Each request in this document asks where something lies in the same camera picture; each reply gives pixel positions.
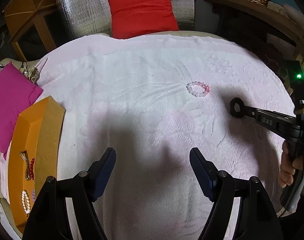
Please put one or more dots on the magenta pillow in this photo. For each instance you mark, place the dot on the magenta pillow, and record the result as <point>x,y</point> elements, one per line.
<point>17,93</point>

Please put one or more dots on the wooden side table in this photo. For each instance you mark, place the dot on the wooden side table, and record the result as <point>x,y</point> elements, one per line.
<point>36,27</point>

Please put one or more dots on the red cushion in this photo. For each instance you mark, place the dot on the red cushion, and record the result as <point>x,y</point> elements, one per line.
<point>131,18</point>

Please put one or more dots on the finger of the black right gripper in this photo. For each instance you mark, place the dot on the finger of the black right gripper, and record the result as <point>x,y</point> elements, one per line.
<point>281,124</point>

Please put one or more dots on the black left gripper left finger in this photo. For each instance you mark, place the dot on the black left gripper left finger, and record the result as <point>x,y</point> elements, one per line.
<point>91,183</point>

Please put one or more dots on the wooden shelf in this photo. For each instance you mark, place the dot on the wooden shelf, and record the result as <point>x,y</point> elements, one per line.
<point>248,23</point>

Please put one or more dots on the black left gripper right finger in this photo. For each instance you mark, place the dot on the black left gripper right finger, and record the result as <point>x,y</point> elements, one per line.
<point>218,185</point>

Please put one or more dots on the silver metal wristwatch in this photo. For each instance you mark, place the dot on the silver metal wristwatch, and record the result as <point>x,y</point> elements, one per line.
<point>24,156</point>

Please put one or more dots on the orange cardboard box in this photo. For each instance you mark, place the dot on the orange cardboard box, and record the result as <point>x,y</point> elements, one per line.
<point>33,155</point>

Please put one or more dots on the person's right hand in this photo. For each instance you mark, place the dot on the person's right hand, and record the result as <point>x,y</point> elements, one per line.
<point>288,167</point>

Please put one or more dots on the silver insulation foil panel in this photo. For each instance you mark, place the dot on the silver insulation foil panel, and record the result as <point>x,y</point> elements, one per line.
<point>87,17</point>

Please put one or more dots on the pale pink towel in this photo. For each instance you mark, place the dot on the pale pink towel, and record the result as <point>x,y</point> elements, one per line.
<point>154,98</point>

